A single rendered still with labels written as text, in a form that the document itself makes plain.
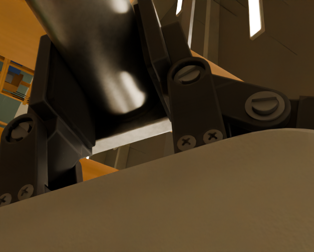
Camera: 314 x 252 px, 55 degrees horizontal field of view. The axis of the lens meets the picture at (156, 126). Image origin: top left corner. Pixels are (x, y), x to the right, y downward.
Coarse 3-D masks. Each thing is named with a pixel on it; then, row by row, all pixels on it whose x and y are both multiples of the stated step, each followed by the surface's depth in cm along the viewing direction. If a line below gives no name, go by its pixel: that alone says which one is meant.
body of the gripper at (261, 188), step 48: (240, 144) 6; (288, 144) 5; (48, 192) 6; (96, 192) 6; (144, 192) 6; (192, 192) 5; (240, 192) 5; (288, 192) 5; (0, 240) 6; (48, 240) 5; (96, 240) 5; (144, 240) 5; (192, 240) 5; (240, 240) 4; (288, 240) 4
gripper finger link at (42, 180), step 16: (16, 128) 9; (32, 128) 9; (0, 144) 9; (16, 144) 9; (32, 144) 8; (0, 160) 8; (16, 160) 8; (32, 160) 8; (0, 176) 8; (16, 176) 8; (32, 176) 8; (80, 176) 10; (0, 192) 8; (16, 192) 7; (32, 192) 7
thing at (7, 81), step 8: (0, 56) 578; (8, 64) 588; (16, 64) 588; (0, 72) 687; (8, 72) 623; (16, 72) 610; (32, 72) 600; (0, 80) 628; (8, 80) 642; (16, 80) 662; (32, 80) 614; (0, 88) 652; (8, 88) 669; (16, 88) 664; (16, 96) 684; (24, 96) 667; (24, 104) 694
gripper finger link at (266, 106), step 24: (144, 0) 11; (144, 24) 10; (168, 24) 11; (144, 48) 9; (168, 48) 10; (168, 96) 9; (240, 96) 8; (264, 96) 7; (240, 120) 7; (264, 120) 7; (288, 120) 7
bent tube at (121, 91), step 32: (32, 0) 9; (64, 0) 8; (96, 0) 9; (128, 0) 10; (64, 32) 9; (96, 32) 9; (128, 32) 10; (96, 64) 10; (128, 64) 10; (96, 96) 11; (128, 96) 11; (96, 128) 12; (128, 128) 12; (160, 128) 12
